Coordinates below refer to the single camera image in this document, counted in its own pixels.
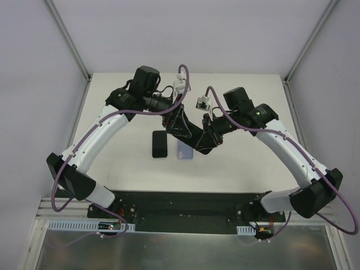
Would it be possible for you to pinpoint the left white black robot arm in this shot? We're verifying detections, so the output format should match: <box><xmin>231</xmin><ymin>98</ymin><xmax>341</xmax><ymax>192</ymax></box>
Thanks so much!
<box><xmin>46</xmin><ymin>64</ymin><xmax>190</xmax><ymax>212</ymax></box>

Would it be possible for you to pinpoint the left white cable duct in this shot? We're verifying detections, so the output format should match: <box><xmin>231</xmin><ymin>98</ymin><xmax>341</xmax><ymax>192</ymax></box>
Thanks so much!
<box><xmin>48</xmin><ymin>220</ymin><xmax>136</xmax><ymax>233</ymax></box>

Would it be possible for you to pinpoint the left aluminium frame post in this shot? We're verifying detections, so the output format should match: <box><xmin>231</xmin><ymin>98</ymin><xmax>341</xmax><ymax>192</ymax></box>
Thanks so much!
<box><xmin>43</xmin><ymin>0</ymin><xmax>91</xmax><ymax>81</ymax></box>

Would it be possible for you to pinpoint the purple cable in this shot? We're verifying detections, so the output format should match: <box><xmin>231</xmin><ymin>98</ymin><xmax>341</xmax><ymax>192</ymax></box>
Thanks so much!
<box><xmin>205</xmin><ymin>86</ymin><xmax>359</xmax><ymax>242</ymax></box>
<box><xmin>50</xmin><ymin>64</ymin><xmax>191</xmax><ymax>240</ymax></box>

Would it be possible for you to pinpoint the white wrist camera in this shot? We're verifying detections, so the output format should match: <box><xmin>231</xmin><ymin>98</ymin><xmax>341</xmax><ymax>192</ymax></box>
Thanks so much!
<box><xmin>196</xmin><ymin>95</ymin><xmax>212</xmax><ymax>111</ymax></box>
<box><xmin>172</xmin><ymin>71</ymin><xmax>187</xmax><ymax>100</ymax></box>

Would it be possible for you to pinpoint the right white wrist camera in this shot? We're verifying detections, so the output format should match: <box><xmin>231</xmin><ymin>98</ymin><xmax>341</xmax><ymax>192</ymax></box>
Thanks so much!
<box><xmin>196</xmin><ymin>95</ymin><xmax>212</xmax><ymax>111</ymax></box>

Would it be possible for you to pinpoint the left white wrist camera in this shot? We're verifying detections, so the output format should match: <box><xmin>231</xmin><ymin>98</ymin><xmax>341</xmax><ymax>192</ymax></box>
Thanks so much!
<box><xmin>172</xmin><ymin>71</ymin><xmax>187</xmax><ymax>100</ymax></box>

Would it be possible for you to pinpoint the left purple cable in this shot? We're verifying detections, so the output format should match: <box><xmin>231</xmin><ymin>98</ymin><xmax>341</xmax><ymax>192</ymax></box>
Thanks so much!
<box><xmin>50</xmin><ymin>64</ymin><xmax>191</xmax><ymax>240</ymax></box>

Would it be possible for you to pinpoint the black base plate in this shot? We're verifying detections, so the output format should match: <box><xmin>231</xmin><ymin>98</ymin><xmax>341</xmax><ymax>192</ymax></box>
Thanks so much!
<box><xmin>86</xmin><ymin>191</ymin><xmax>288</xmax><ymax>236</ymax></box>

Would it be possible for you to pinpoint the white cable duct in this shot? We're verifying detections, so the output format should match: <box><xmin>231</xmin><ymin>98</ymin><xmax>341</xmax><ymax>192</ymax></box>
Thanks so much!
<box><xmin>236</xmin><ymin>226</ymin><xmax>257</xmax><ymax>236</ymax></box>
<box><xmin>48</xmin><ymin>220</ymin><xmax>136</xmax><ymax>233</ymax></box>

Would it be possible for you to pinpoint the reflective metal sheet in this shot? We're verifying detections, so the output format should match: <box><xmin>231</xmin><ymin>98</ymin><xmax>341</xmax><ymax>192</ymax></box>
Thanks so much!
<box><xmin>37</xmin><ymin>226</ymin><xmax>336</xmax><ymax>269</ymax></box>

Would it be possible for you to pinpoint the right white cable duct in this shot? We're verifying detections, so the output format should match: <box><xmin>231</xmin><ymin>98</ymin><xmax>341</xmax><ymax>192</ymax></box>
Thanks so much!
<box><xmin>236</xmin><ymin>226</ymin><xmax>257</xmax><ymax>236</ymax></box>

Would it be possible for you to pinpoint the black smartphone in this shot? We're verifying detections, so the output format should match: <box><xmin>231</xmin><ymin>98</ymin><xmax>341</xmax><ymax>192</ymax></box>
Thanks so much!
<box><xmin>152</xmin><ymin>130</ymin><xmax>168</xmax><ymax>159</ymax></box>

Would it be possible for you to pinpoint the aluminium frame post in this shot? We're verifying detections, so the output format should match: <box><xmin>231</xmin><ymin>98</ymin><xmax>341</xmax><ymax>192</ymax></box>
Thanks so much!
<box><xmin>283</xmin><ymin>0</ymin><xmax>341</xmax><ymax>84</ymax></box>
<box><xmin>43</xmin><ymin>0</ymin><xmax>91</xmax><ymax>81</ymax></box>

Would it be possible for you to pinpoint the aluminium rail profile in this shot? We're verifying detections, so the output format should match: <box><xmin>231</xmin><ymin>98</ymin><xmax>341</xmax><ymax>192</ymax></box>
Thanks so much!
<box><xmin>35</xmin><ymin>196</ymin><xmax>102</xmax><ymax>219</ymax></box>

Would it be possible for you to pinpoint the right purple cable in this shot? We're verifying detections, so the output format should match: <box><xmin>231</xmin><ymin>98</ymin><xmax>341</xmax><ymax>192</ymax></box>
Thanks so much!
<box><xmin>205</xmin><ymin>86</ymin><xmax>359</xmax><ymax>242</ymax></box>

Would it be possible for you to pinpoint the right aluminium frame post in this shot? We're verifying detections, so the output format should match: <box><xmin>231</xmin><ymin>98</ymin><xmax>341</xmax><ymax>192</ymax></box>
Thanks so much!
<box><xmin>283</xmin><ymin>0</ymin><xmax>341</xmax><ymax>84</ymax></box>

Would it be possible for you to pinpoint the lilac phone case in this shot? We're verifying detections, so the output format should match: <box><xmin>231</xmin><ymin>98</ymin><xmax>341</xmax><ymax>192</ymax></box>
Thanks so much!
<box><xmin>177</xmin><ymin>140</ymin><xmax>194</xmax><ymax>160</ymax></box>

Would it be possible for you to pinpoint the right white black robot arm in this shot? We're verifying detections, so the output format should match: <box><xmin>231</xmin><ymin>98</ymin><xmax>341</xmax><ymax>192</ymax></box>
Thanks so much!
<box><xmin>202</xmin><ymin>87</ymin><xmax>343</xmax><ymax>218</ymax></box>

